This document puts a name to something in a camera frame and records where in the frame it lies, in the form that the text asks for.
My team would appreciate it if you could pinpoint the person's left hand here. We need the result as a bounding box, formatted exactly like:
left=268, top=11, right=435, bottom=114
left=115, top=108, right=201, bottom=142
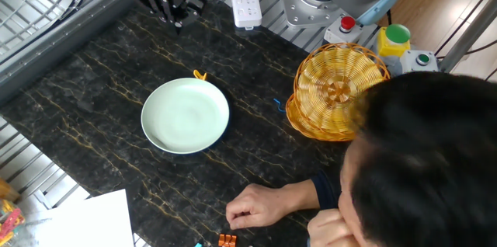
left=306, top=207, right=360, bottom=247

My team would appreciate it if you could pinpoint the grey box green button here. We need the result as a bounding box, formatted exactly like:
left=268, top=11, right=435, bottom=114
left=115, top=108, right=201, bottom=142
left=398, top=49, right=440, bottom=75

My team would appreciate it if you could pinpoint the brown-rimmed wicker basket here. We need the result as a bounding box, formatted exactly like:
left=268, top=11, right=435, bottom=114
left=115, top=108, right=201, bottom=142
left=294, top=42, right=391, bottom=139

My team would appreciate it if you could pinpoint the silver aluminium support bar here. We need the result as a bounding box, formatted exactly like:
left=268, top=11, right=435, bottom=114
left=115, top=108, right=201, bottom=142
left=438, top=0, right=497, bottom=73

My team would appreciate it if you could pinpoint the yellow-orange wicker basket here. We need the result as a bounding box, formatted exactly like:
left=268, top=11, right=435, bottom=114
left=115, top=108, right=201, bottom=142
left=285, top=93, right=360, bottom=143

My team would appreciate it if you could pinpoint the person's right hand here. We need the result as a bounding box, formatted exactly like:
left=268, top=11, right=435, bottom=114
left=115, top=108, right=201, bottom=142
left=225, top=183, right=293, bottom=231

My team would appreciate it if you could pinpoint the white paper stack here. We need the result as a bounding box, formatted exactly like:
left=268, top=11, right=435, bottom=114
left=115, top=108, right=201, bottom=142
left=34, top=188, right=136, bottom=247

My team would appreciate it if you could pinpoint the pale green round plate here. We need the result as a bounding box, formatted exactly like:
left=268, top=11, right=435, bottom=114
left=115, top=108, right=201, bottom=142
left=140, top=77, right=231, bottom=155

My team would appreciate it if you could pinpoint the red emergency stop button box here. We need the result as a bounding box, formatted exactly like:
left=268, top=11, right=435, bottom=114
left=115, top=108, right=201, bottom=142
left=322, top=16, right=364, bottom=45

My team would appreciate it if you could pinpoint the orange binder clip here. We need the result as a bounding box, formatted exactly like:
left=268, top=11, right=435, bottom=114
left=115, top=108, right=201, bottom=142
left=217, top=233, right=238, bottom=247

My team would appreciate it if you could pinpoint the black-haired person's head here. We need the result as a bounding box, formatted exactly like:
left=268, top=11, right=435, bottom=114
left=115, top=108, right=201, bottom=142
left=336, top=71, right=497, bottom=247

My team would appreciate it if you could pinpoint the small brown cardboard box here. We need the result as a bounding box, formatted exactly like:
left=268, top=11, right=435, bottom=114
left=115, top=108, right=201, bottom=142
left=0, top=179, right=20, bottom=204

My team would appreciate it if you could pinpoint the dark-sleeved right forearm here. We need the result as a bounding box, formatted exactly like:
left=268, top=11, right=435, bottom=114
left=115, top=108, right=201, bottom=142
left=289, top=169, right=343, bottom=212

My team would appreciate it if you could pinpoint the yellow box green button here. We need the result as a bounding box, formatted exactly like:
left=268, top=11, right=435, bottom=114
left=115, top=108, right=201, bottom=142
left=375, top=23, right=412, bottom=58

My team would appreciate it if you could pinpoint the grey aluminium frame beam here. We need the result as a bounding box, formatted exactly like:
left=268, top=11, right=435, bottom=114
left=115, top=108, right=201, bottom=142
left=0, top=0, right=135, bottom=104

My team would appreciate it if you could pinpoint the bag of colourful clothespins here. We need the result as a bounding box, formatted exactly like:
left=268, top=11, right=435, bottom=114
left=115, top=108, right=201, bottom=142
left=0, top=198, right=26, bottom=247

